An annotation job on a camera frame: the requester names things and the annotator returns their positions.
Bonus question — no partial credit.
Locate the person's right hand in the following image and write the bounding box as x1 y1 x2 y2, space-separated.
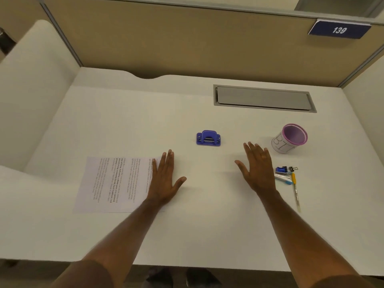
235 142 278 195

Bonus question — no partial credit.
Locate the person's left hand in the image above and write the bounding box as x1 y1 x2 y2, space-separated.
146 149 187 207

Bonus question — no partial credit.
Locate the person's left forearm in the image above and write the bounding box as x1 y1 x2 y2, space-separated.
82 198 165 287

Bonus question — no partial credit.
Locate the person's right forearm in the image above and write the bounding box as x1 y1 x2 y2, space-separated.
257 190 362 284

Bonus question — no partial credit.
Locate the purple pen cup white label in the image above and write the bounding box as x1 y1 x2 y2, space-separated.
271 123 308 154

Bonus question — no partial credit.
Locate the yellow clear pen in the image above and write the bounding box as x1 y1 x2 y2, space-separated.
291 173 301 213

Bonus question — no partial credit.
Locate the blue hole punch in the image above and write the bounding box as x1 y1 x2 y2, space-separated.
196 130 221 147

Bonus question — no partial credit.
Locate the printed white paper sheet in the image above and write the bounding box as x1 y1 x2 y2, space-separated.
73 157 165 214

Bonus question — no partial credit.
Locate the white side divider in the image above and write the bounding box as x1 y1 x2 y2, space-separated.
0 20 81 171
343 55 384 165

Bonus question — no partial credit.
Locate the beige partition panel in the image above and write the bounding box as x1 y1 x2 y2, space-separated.
41 0 384 87

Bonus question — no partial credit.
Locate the brown shirt sleeve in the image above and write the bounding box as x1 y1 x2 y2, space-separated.
311 275 377 288
49 260 115 288

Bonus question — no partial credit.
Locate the blue number sign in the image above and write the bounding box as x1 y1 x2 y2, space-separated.
308 19 372 39

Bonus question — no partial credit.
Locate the grey desk cable hatch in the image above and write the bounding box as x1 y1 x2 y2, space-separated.
213 84 317 113

